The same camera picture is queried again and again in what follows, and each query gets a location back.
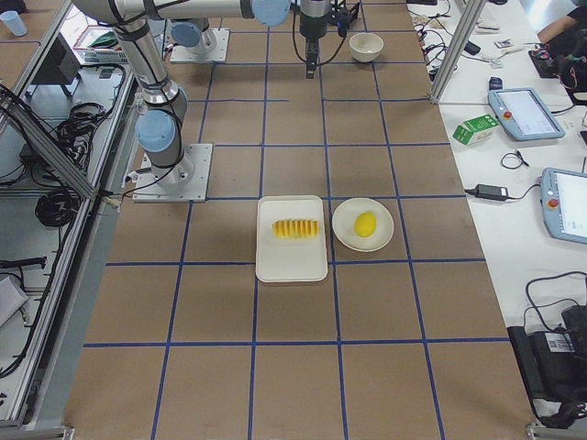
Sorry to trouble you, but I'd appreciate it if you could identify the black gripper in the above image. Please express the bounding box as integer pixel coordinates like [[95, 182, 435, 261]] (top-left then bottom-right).
[[300, 0, 329, 79]]

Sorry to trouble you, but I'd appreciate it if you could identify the yellow croissant bread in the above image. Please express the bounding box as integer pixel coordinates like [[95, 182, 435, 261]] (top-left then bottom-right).
[[271, 219, 319, 239]]

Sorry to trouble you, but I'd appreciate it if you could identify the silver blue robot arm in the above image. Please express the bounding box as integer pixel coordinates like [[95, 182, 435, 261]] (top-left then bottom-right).
[[75, 1, 334, 202]]

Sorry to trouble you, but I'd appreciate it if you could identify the white round plate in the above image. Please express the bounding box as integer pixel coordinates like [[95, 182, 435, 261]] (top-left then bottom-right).
[[332, 198, 394, 252]]

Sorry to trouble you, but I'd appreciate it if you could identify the white bowl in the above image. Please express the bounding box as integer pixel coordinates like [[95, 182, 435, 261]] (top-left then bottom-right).
[[349, 32, 384, 63]]

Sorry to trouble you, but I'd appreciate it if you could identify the yellow lemon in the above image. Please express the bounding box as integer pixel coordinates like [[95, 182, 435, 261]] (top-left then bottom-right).
[[353, 212, 377, 238]]

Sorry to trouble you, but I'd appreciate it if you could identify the green white carton box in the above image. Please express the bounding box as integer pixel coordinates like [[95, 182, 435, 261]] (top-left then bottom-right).
[[452, 114, 499, 145]]

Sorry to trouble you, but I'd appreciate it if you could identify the white rectangular tray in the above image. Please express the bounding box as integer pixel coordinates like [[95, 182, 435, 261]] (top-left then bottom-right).
[[256, 195, 328, 282]]

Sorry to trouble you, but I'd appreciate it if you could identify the blue teach pendant upper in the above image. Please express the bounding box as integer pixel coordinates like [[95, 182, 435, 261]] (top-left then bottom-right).
[[487, 88, 565, 141]]

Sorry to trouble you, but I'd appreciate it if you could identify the blue teach pendant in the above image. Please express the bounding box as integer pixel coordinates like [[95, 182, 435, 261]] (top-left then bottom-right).
[[487, 88, 565, 141], [540, 168, 587, 244]]

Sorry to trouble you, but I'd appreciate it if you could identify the black power adapter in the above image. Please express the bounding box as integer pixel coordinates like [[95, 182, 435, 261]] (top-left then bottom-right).
[[465, 183, 509, 202]]

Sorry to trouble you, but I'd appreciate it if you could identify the blue teach pendant lower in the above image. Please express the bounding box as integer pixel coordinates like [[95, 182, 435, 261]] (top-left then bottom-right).
[[540, 168, 587, 244]]

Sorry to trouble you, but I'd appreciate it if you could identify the blue plastic cup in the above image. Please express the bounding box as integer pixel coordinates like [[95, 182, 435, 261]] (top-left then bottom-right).
[[0, 10, 28, 37]]

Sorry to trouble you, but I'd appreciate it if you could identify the aluminium frame post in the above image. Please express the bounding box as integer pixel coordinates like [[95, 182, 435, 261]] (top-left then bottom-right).
[[429, 0, 485, 104]]

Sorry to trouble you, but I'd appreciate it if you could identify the small black cable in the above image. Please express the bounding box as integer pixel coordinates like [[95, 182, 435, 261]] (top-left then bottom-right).
[[500, 149, 529, 169]]

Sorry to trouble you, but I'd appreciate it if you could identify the black cable coil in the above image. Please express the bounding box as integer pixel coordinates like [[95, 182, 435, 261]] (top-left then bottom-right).
[[35, 188, 79, 228]]

